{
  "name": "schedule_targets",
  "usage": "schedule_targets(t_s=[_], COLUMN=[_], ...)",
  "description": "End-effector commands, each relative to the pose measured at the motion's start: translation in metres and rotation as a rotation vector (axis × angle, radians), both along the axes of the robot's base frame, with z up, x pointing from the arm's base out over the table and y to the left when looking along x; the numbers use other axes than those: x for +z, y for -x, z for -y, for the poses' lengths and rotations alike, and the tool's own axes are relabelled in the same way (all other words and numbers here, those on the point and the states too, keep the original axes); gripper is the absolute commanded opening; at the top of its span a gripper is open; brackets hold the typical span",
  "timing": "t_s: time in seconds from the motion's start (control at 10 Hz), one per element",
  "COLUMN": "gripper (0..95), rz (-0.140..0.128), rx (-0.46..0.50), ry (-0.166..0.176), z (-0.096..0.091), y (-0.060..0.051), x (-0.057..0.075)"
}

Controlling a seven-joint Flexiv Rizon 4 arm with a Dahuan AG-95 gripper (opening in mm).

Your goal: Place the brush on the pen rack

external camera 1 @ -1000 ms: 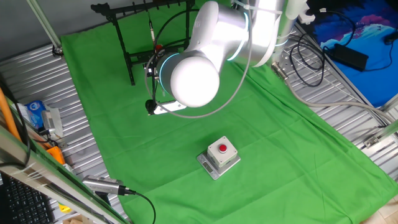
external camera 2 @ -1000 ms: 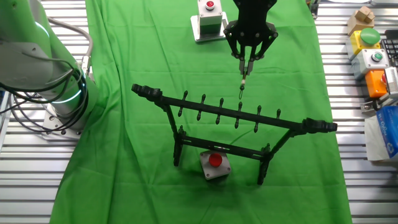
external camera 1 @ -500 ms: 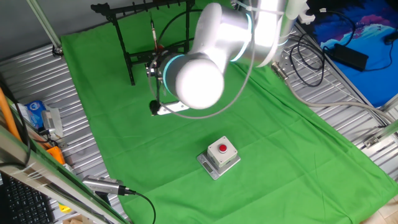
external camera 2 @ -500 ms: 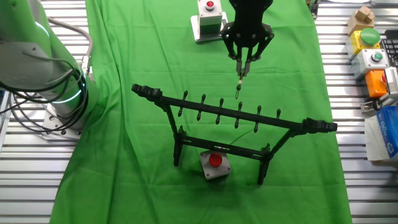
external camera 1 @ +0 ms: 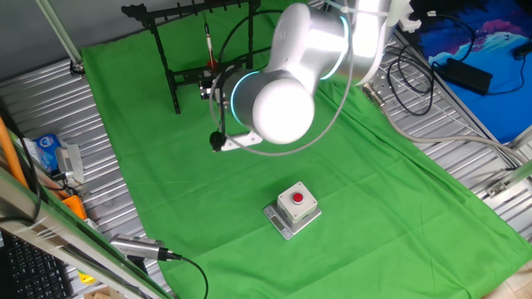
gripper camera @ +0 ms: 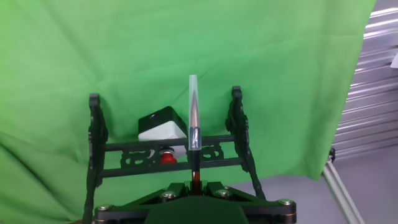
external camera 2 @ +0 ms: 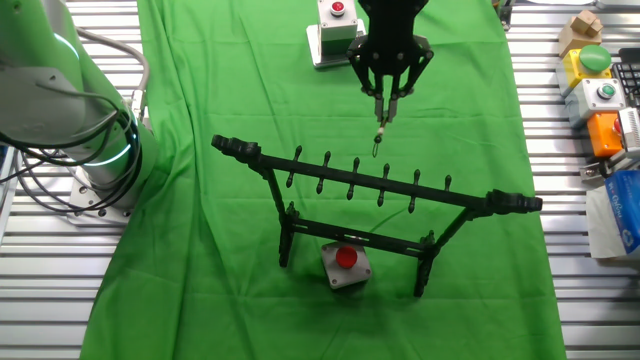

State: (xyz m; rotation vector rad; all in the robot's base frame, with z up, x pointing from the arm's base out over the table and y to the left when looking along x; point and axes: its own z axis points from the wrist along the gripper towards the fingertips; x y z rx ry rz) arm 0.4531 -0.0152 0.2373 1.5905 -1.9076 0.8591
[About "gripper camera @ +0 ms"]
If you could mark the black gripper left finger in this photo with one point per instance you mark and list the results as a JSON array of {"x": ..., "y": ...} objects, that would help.
[{"x": 130, "y": 211}]

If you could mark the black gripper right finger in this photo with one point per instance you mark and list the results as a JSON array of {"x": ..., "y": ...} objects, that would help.
[{"x": 264, "y": 210}]

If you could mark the brown brush with clear cap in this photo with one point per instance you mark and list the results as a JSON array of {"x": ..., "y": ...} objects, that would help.
[{"x": 195, "y": 143}]

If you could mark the black pen rack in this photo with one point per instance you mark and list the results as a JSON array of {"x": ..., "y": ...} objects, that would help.
[{"x": 96, "y": 130}]

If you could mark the red-button box with black base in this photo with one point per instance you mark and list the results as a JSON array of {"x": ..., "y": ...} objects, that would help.
[{"x": 161, "y": 132}]

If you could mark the green cloth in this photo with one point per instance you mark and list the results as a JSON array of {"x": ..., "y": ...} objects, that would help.
[{"x": 280, "y": 77}]

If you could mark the aluminium frame strut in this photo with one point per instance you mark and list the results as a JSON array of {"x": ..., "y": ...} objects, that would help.
[{"x": 342, "y": 193}]

